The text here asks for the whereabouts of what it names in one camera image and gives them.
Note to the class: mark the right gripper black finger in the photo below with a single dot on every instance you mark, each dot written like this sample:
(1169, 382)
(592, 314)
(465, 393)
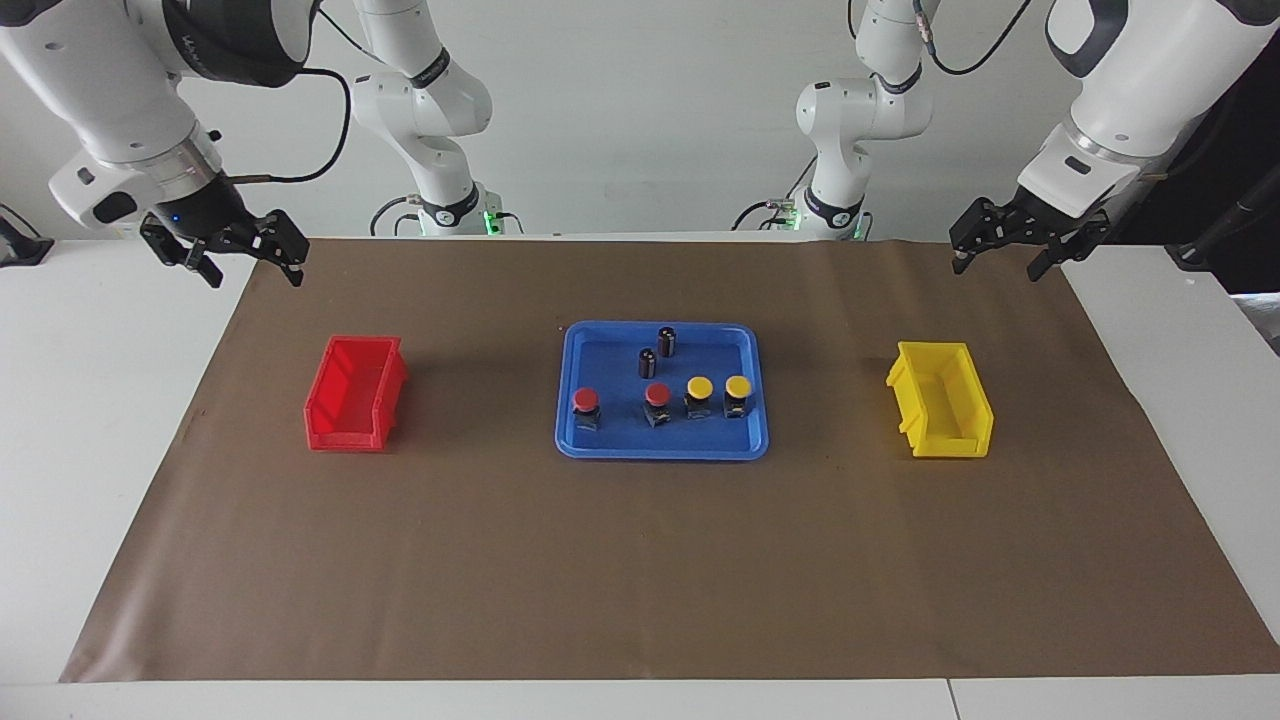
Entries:
(285, 240)
(180, 248)

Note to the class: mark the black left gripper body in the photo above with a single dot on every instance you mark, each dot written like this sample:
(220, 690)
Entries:
(1040, 218)

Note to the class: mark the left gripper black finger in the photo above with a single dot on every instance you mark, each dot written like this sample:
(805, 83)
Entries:
(980, 225)
(1075, 242)

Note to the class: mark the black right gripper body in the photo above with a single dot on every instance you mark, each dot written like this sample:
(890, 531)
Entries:
(208, 215)

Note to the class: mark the yellow push button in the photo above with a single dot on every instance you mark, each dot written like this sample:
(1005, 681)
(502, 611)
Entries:
(699, 386)
(737, 385)

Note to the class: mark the red push button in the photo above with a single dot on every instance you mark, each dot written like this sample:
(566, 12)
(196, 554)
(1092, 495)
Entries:
(585, 400)
(657, 394)

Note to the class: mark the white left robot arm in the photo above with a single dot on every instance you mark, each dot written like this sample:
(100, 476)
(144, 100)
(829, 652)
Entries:
(1130, 90)

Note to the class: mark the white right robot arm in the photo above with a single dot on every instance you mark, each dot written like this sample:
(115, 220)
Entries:
(110, 90)

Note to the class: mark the black angled pole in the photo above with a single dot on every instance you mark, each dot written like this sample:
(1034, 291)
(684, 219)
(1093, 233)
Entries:
(1235, 220)

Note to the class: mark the red plastic bin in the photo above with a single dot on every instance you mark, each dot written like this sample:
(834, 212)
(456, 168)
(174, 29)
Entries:
(345, 438)

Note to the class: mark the yellow plastic bin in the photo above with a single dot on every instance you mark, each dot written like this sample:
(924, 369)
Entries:
(950, 445)

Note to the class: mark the black cylindrical capacitor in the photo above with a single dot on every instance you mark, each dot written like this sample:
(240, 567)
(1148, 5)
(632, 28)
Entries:
(667, 341)
(647, 363)

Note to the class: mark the blue plastic tray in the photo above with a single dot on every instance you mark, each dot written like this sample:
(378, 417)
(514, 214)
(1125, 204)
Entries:
(700, 442)

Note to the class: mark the brown paper table mat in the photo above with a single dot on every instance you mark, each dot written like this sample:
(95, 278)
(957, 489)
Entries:
(640, 560)

